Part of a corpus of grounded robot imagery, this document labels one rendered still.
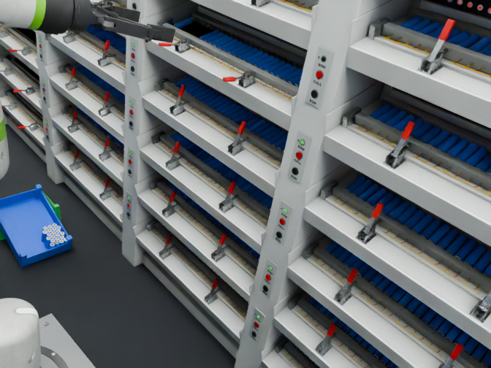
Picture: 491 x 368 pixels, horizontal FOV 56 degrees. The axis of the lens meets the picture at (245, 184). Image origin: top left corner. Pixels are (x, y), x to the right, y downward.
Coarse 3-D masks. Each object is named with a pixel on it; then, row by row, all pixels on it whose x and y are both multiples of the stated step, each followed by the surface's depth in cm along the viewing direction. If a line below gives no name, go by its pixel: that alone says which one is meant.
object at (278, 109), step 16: (160, 16) 140; (176, 16) 144; (192, 16) 148; (224, 16) 138; (256, 32) 130; (160, 48) 136; (288, 48) 124; (176, 64) 133; (192, 64) 127; (208, 64) 125; (208, 80) 125; (240, 96) 117; (256, 96) 113; (272, 96) 112; (256, 112) 115; (272, 112) 111; (288, 112) 107; (288, 128) 109
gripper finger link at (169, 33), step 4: (148, 24) 95; (152, 24) 97; (156, 28) 97; (160, 28) 98; (164, 28) 98; (168, 28) 99; (172, 28) 100; (164, 32) 99; (168, 32) 100; (172, 32) 100; (164, 36) 99; (168, 36) 100; (172, 36) 101; (156, 40) 99; (160, 40) 99; (164, 40) 100; (168, 40) 101; (172, 40) 101
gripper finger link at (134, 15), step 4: (116, 8) 103; (120, 8) 104; (124, 8) 105; (116, 12) 104; (120, 12) 105; (124, 12) 105; (128, 12) 106; (132, 12) 107; (136, 12) 107; (112, 16) 104; (120, 16) 105; (124, 16) 106; (128, 16) 106; (132, 16) 107; (136, 16) 108; (132, 20) 108; (136, 20) 108
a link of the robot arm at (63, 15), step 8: (48, 0) 82; (56, 0) 83; (64, 0) 84; (72, 0) 86; (48, 8) 83; (56, 8) 84; (64, 8) 85; (72, 8) 86; (48, 16) 83; (56, 16) 84; (64, 16) 85; (72, 16) 86; (48, 24) 85; (56, 24) 86; (64, 24) 86; (48, 32) 88; (56, 32) 88; (64, 32) 89; (48, 40) 90
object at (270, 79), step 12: (168, 24) 139; (180, 36) 135; (192, 36) 133; (192, 48) 130; (204, 48) 129; (216, 48) 127; (216, 60) 125; (228, 60) 123; (240, 60) 121; (264, 72) 116; (276, 84) 113; (288, 84) 112
